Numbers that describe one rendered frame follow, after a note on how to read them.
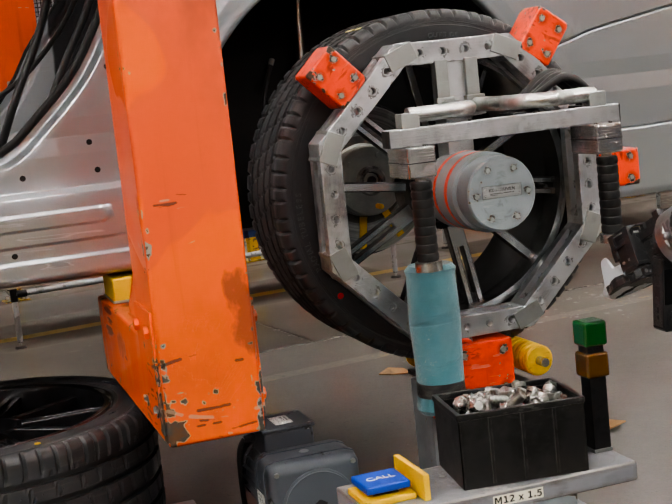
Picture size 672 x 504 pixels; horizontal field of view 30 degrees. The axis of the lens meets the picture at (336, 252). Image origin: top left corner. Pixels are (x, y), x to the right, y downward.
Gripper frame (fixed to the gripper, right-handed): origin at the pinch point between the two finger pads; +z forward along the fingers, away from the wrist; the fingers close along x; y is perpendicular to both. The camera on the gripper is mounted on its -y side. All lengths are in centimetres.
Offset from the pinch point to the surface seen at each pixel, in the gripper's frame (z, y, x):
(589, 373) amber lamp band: 3.4, -10.4, 6.3
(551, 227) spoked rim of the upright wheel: 37.3, 23.7, -17.8
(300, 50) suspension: 73, 84, 7
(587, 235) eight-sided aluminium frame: 29.2, 18.6, -19.5
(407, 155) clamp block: 4.2, 29.6, 25.1
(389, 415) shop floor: 203, 19, -46
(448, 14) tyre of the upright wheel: 20, 62, 0
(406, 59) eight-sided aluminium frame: 16, 52, 13
